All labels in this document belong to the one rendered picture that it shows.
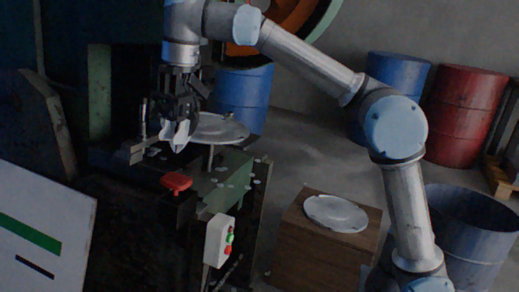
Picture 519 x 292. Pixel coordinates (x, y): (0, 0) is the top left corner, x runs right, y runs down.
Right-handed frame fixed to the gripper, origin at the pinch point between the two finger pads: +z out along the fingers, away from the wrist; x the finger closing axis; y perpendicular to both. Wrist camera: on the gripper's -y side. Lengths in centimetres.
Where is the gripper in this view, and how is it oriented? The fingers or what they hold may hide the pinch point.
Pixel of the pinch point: (178, 146)
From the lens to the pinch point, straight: 92.2
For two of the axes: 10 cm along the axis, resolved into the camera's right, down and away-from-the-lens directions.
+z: -1.5, 9.2, 3.7
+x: 9.2, 2.7, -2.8
